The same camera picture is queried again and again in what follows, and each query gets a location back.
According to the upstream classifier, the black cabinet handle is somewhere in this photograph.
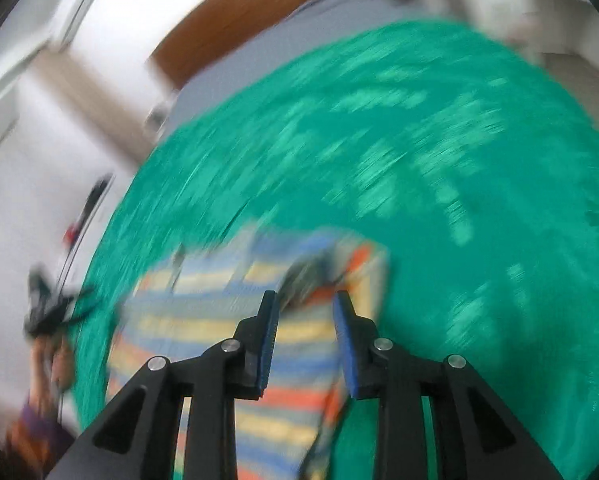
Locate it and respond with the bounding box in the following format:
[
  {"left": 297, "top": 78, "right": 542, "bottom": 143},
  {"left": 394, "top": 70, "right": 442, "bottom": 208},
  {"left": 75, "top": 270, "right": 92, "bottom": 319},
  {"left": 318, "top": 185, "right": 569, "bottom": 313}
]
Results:
[{"left": 62, "top": 174, "right": 116, "bottom": 273}]

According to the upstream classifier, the beige curtain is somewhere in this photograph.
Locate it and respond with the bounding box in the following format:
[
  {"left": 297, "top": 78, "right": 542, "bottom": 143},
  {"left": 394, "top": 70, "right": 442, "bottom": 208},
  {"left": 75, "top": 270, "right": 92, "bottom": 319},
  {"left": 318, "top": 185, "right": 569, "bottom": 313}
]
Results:
[{"left": 29, "top": 52, "right": 175, "bottom": 166}]

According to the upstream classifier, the grey bed sheet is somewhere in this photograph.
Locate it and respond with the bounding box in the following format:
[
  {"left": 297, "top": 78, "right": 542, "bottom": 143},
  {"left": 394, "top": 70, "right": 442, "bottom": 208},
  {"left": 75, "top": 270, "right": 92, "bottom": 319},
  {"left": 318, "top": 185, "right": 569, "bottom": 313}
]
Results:
[{"left": 166, "top": 0, "right": 430, "bottom": 136}]

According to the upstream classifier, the green velvet blanket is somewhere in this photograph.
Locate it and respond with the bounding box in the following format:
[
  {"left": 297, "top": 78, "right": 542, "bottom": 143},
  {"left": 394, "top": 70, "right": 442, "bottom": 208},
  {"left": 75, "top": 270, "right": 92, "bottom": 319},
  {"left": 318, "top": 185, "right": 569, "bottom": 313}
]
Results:
[{"left": 72, "top": 19, "right": 599, "bottom": 480}]

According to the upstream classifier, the brown wooden headboard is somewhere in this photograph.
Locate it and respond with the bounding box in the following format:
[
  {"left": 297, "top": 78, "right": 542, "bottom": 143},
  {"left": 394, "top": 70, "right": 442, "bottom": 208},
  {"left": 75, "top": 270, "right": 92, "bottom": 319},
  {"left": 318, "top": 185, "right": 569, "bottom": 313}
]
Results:
[{"left": 149, "top": 0, "right": 415, "bottom": 91}]

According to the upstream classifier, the striped knit sweater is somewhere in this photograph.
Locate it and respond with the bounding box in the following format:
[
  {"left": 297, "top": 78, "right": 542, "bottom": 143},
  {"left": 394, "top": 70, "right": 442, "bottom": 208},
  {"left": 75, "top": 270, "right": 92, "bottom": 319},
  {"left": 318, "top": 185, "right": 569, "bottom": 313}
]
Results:
[{"left": 104, "top": 225, "right": 393, "bottom": 480}]

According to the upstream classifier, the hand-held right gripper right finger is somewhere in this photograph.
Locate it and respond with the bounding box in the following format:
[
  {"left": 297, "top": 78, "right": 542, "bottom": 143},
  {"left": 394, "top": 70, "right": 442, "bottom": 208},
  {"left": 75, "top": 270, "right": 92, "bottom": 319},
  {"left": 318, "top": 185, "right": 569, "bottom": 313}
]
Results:
[{"left": 333, "top": 290, "right": 565, "bottom": 480}]

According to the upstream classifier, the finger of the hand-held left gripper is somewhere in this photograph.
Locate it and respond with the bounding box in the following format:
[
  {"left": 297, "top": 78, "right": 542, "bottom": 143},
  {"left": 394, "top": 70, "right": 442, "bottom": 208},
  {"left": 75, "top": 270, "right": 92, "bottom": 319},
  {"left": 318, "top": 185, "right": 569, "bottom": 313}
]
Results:
[{"left": 65, "top": 285, "right": 100, "bottom": 322}]

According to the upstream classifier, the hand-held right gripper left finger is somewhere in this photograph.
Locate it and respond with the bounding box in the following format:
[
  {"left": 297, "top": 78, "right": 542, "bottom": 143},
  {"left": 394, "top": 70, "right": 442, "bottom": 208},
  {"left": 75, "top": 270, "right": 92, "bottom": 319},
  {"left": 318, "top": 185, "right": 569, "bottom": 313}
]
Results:
[{"left": 46, "top": 290, "right": 280, "bottom": 480}]

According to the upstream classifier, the white security camera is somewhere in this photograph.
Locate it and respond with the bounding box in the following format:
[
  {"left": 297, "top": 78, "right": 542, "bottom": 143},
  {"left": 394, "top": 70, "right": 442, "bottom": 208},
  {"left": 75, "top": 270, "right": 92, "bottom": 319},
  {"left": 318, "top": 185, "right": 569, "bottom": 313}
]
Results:
[{"left": 146, "top": 102, "right": 174, "bottom": 135}]

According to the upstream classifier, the person's left forearm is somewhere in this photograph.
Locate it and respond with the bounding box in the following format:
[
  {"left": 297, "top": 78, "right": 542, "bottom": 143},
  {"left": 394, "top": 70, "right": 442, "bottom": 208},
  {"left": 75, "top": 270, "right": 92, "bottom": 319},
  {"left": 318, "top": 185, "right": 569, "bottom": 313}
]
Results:
[{"left": 4, "top": 334, "right": 77, "bottom": 478}]

